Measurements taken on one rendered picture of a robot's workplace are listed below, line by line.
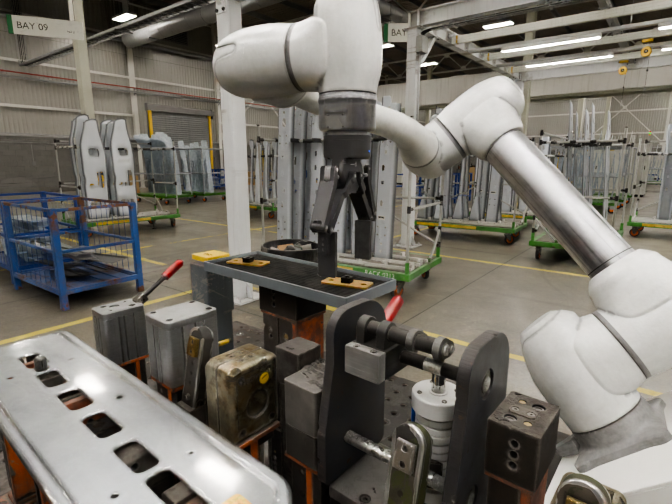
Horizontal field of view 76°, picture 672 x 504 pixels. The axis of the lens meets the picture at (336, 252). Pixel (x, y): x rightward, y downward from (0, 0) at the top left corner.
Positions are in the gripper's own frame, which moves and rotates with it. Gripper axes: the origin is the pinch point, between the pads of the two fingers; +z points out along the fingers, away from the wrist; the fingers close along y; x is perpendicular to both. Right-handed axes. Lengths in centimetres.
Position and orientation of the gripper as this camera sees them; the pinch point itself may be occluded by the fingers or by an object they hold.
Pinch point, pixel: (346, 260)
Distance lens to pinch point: 71.8
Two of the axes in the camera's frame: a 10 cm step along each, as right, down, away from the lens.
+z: 0.0, 9.8, 2.1
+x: 8.9, 0.9, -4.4
